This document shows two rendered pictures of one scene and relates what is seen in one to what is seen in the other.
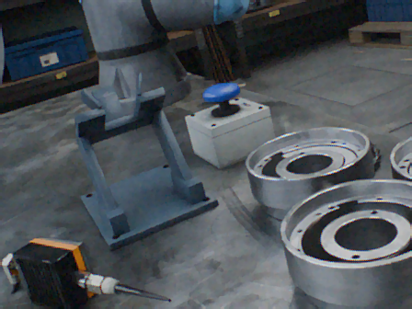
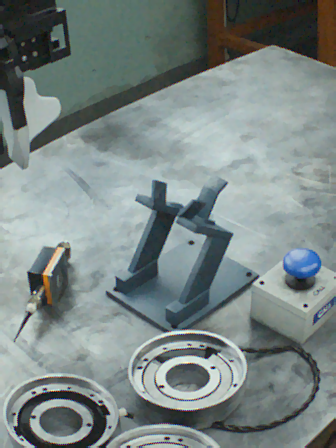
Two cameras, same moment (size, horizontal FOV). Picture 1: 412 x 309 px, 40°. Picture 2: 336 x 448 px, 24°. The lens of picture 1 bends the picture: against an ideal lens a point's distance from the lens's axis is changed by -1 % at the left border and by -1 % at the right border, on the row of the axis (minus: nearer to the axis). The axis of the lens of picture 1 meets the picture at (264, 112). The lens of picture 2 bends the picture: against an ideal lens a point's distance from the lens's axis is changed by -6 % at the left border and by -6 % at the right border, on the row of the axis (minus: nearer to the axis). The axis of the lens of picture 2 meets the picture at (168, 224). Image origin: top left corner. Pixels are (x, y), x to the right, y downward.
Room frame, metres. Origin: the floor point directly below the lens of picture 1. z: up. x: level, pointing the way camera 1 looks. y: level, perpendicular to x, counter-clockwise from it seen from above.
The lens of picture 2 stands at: (0.26, -0.49, 1.34)
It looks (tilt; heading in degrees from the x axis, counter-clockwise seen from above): 35 degrees down; 71
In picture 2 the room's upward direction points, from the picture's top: 2 degrees counter-clockwise
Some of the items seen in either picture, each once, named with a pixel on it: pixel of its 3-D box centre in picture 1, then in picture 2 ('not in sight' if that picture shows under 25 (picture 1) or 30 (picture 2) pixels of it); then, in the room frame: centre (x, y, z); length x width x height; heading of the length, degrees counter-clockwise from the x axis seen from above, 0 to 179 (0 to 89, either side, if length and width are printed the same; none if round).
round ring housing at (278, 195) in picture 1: (311, 173); (187, 383); (0.43, -0.03, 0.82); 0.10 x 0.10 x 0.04
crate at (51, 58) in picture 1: (44, 52); not in sight; (3.78, 1.37, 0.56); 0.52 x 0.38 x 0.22; 113
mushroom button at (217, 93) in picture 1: (224, 108); (300, 276); (0.58, 0.04, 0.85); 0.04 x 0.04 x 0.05
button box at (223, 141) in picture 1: (228, 128); (301, 293); (0.58, 0.04, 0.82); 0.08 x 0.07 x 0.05; 26
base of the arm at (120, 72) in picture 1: (139, 71); not in sight; (0.89, 0.18, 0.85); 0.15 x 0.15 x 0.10
